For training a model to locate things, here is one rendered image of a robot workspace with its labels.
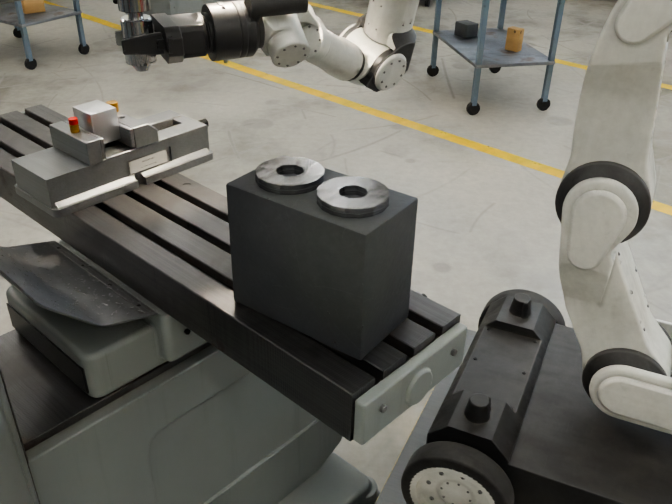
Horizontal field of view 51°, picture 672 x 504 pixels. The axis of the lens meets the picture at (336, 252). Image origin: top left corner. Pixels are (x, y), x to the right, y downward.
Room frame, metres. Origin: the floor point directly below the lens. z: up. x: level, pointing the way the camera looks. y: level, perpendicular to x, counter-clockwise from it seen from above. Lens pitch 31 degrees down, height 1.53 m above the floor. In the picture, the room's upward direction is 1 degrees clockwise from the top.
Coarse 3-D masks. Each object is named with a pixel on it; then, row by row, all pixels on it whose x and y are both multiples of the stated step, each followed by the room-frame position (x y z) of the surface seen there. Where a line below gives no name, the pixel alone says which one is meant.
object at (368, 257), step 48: (240, 192) 0.81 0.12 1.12; (288, 192) 0.80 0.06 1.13; (336, 192) 0.78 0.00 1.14; (384, 192) 0.78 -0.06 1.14; (240, 240) 0.81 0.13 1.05; (288, 240) 0.77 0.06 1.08; (336, 240) 0.72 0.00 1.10; (384, 240) 0.73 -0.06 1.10; (240, 288) 0.82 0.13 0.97; (288, 288) 0.77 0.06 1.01; (336, 288) 0.72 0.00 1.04; (384, 288) 0.74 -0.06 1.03; (336, 336) 0.72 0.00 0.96; (384, 336) 0.75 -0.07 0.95
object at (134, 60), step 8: (152, 24) 1.10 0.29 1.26; (128, 32) 1.08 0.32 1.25; (136, 32) 1.08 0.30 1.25; (144, 32) 1.08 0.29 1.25; (152, 32) 1.10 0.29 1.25; (128, 56) 1.08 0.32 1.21; (136, 56) 1.07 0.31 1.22; (144, 56) 1.08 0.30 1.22; (152, 56) 1.09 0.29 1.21; (128, 64) 1.08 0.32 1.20; (136, 64) 1.07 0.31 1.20; (144, 64) 1.08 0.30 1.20
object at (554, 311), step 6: (498, 294) 1.39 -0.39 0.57; (504, 294) 1.37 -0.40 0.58; (510, 294) 1.36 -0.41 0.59; (528, 294) 1.35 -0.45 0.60; (534, 294) 1.36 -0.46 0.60; (492, 300) 1.38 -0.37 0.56; (534, 300) 1.33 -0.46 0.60; (540, 300) 1.34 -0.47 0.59; (546, 300) 1.34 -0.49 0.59; (486, 306) 1.38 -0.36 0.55; (546, 306) 1.32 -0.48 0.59; (552, 306) 1.33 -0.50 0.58; (552, 312) 1.31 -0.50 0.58; (558, 312) 1.33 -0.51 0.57; (480, 318) 1.37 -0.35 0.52; (558, 318) 1.31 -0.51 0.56; (564, 324) 1.32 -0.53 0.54
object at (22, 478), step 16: (0, 368) 0.73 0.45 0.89; (0, 384) 0.71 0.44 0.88; (0, 400) 0.70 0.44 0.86; (0, 416) 0.68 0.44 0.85; (0, 432) 0.67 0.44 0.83; (16, 432) 0.71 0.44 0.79; (0, 448) 0.66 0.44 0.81; (16, 448) 0.70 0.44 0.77; (0, 464) 0.66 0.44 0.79; (16, 464) 0.68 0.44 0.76; (0, 480) 0.65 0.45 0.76; (16, 480) 0.67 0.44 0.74; (32, 480) 0.72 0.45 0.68; (0, 496) 0.65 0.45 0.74; (16, 496) 0.66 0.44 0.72; (32, 496) 0.71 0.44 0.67
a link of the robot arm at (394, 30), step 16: (384, 0) 1.32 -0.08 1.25; (400, 0) 1.32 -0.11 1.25; (416, 0) 1.34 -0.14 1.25; (368, 16) 1.36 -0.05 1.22; (384, 16) 1.33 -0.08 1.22; (400, 16) 1.33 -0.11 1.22; (368, 32) 1.35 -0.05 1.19; (384, 32) 1.33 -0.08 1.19; (400, 32) 1.34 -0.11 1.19; (400, 48) 1.32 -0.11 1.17; (384, 64) 1.30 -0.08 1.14; (400, 64) 1.33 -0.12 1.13; (384, 80) 1.31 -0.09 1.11
